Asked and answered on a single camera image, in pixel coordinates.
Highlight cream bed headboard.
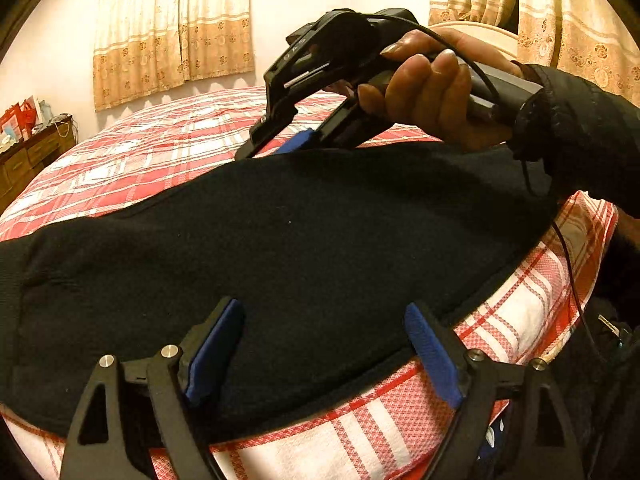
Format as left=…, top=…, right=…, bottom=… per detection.
left=429, top=20, right=523, bottom=63

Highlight person's right forearm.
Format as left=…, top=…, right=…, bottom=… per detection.
left=510, top=62, right=640, bottom=218

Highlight black cable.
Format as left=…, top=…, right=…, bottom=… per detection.
left=367, top=12, right=608, bottom=366

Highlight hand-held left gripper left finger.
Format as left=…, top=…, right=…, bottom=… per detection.
left=59, top=296, right=247, bottom=480

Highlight red white plaid blanket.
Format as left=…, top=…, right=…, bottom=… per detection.
left=0, top=85, right=621, bottom=480

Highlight person's right hand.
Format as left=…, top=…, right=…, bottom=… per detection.
left=357, top=27, right=523, bottom=154

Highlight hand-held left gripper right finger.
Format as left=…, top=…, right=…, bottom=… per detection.
left=404, top=301, right=586, bottom=480

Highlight black pants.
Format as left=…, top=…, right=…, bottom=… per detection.
left=0, top=140, right=566, bottom=480

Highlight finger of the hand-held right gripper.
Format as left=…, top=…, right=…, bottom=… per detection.
left=233, top=84, right=297, bottom=162
left=273, top=100, right=384, bottom=156

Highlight brown wooden dresser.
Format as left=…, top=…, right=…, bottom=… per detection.
left=0, top=115, right=78, bottom=211

